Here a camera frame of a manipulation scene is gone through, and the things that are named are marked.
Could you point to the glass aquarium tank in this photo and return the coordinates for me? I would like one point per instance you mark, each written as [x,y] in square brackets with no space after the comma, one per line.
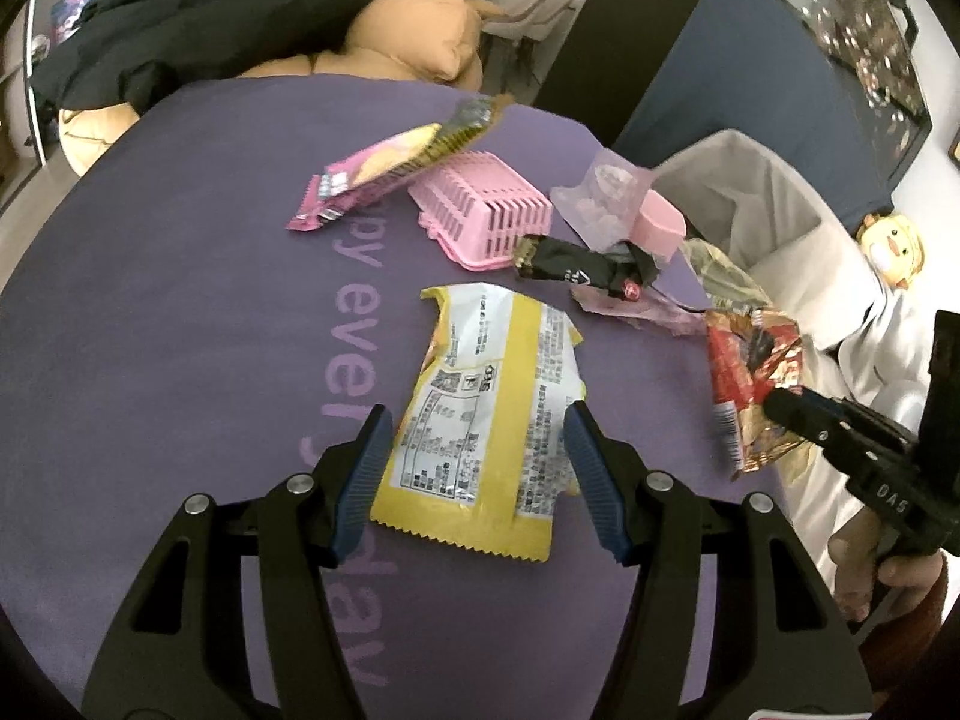
[862,52]

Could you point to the colourful cartoon bag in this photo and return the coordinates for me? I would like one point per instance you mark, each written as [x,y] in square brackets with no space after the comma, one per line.
[75,7]

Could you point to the tan round cushion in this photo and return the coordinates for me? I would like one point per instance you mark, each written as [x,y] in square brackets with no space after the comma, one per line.
[412,30]

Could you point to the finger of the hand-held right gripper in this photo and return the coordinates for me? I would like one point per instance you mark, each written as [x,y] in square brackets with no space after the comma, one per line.
[870,424]
[806,420]

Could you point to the tan beanbag base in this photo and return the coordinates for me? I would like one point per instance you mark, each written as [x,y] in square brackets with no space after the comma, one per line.
[90,135]

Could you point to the yellow and white snack packet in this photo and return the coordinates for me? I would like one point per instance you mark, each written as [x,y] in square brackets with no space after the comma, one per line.
[480,390]

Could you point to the black jacket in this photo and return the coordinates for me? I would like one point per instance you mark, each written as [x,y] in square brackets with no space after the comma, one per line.
[187,15]

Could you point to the beige cloth cover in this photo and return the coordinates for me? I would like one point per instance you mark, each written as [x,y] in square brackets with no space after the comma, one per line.
[750,187]

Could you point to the white cloth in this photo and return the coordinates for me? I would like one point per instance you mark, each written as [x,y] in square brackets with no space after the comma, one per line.
[862,360]

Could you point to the glass door display cabinet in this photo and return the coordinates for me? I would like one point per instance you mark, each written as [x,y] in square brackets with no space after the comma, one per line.
[15,127]

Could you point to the red and gold snack packet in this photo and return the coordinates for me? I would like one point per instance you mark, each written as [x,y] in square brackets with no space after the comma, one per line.
[742,375]

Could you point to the black cabinet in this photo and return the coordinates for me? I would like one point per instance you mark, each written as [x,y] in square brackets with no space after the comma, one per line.
[600,52]

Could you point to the black foil wrapper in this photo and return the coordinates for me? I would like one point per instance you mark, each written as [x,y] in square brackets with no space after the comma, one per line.
[570,262]

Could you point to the pink biscuit packet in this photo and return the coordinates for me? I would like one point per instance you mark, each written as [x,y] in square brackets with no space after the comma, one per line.
[360,172]

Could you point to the dark blue cloth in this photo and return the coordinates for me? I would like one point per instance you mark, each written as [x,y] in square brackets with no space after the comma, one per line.
[750,90]

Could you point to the person's right hand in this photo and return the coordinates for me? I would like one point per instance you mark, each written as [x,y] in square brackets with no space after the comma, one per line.
[855,577]

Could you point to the yellow duck plush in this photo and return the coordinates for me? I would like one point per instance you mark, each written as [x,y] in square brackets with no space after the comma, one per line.
[892,247]

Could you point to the clear plastic bag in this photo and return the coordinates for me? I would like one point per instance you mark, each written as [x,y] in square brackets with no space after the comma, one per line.
[600,195]

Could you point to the pink plastic box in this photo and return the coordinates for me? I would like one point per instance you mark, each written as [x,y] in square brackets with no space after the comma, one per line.
[660,221]

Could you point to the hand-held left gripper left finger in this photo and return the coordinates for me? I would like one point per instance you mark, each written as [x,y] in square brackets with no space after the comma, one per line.
[364,472]

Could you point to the pink translucent wrapper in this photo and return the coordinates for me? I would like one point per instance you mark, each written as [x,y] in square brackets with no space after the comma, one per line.
[645,311]

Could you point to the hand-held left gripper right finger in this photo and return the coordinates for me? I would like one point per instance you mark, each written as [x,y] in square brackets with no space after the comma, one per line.
[596,480]

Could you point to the pink plastic basket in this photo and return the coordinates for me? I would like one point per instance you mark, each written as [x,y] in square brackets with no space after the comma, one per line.
[480,195]

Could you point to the wall picture frame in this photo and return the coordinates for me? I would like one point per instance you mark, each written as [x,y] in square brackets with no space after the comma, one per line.
[954,146]

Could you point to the beige dining chair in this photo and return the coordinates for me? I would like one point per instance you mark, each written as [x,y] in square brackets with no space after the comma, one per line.
[525,0]

